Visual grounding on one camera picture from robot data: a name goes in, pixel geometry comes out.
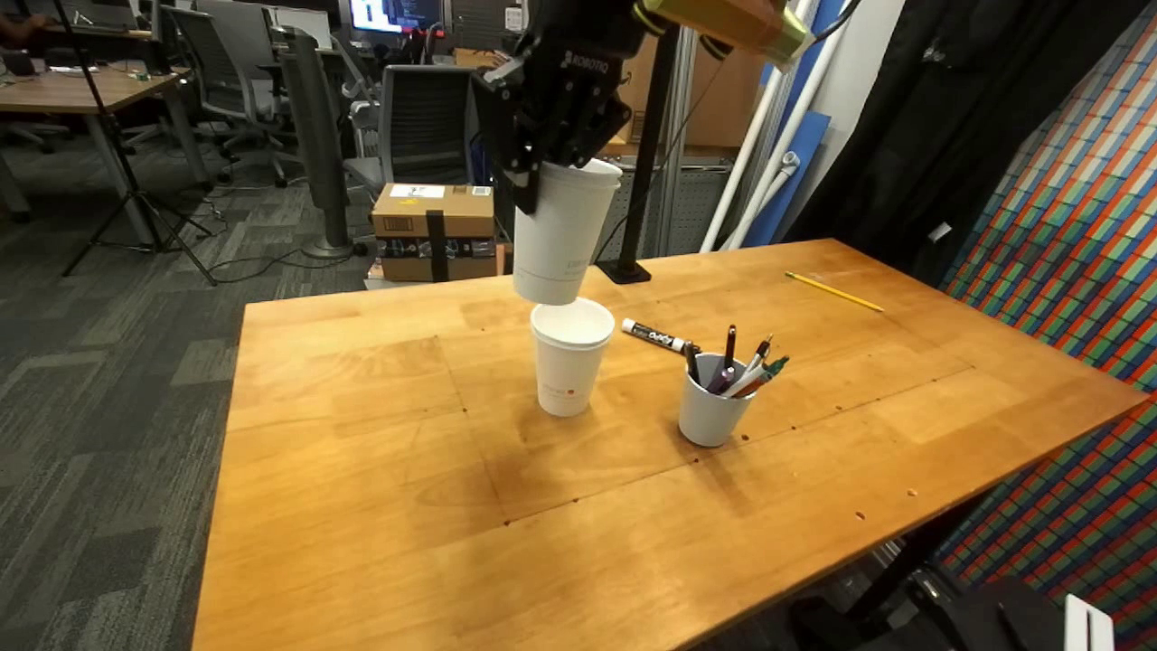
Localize grey white pen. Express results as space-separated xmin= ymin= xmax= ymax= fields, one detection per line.
xmin=729 ymin=336 xmax=773 ymax=393

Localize white and blue boards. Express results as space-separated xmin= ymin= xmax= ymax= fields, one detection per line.
xmin=700 ymin=0 xmax=873 ymax=258

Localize large cardboard shipping box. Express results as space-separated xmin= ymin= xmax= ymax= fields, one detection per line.
xmin=626 ymin=33 xmax=773 ymax=151

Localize green tipped pen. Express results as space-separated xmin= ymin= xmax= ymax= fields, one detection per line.
xmin=737 ymin=352 xmax=791 ymax=399

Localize yellow pencil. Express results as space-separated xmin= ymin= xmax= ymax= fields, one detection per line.
xmin=786 ymin=266 xmax=890 ymax=317

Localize lit computer monitor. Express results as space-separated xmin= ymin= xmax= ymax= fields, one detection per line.
xmin=348 ymin=0 xmax=448 ymax=37

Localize black mesh office chair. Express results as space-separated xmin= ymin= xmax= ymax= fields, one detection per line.
xmin=381 ymin=60 xmax=498 ymax=186

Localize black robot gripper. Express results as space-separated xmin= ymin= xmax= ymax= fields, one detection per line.
xmin=483 ymin=0 xmax=649 ymax=218

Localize colourful patterned wall panel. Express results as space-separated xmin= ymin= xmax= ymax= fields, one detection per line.
xmin=932 ymin=21 xmax=1157 ymax=651

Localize grey perforated metal cabinet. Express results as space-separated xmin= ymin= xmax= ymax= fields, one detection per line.
xmin=475 ymin=49 xmax=729 ymax=266

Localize black marker white label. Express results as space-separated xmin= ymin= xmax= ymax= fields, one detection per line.
xmin=620 ymin=317 xmax=703 ymax=361

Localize small white pen holder cup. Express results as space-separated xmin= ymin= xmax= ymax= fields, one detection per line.
xmin=675 ymin=352 xmax=757 ymax=452

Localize wooden office desk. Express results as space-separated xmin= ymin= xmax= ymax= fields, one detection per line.
xmin=0 ymin=65 xmax=197 ymax=220

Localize black pole with base plate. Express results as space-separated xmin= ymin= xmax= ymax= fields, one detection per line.
xmin=595 ymin=28 xmax=692 ymax=290

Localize white foam cup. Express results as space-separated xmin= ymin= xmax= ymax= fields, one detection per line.
xmin=512 ymin=156 xmax=626 ymax=307
xmin=526 ymin=295 xmax=620 ymax=420

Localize black tripod stand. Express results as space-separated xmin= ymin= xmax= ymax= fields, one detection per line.
xmin=46 ymin=0 xmax=221 ymax=284

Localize black white device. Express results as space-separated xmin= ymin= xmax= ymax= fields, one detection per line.
xmin=790 ymin=540 xmax=1118 ymax=651

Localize grey floor column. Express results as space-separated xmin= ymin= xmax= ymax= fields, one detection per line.
xmin=284 ymin=28 xmax=355 ymax=261

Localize grey office chair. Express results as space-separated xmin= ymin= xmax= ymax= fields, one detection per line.
xmin=167 ymin=3 xmax=293 ymax=183

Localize black curtain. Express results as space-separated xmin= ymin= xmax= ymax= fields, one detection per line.
xmin=790 ymin=0 xmax=1149 ymax=284

